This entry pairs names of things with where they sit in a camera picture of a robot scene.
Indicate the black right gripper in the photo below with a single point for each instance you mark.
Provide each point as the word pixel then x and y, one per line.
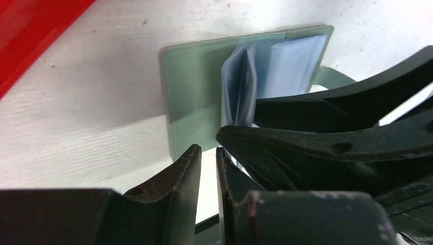
pixel 410 210

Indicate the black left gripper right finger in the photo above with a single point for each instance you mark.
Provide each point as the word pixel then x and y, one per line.
pixel 250 214

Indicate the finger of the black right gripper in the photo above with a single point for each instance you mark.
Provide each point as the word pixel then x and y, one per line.
pixel 377 160
pixel 349 108

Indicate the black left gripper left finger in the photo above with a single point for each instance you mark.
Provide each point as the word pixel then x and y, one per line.
pixel 161 210

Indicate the green leather card holder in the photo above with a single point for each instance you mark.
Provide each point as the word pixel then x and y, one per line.
pixel 191 74

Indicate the red right bin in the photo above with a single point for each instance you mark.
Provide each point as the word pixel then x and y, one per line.
pixel 28 28

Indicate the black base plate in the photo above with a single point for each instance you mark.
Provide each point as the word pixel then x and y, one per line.
pixel 207 232

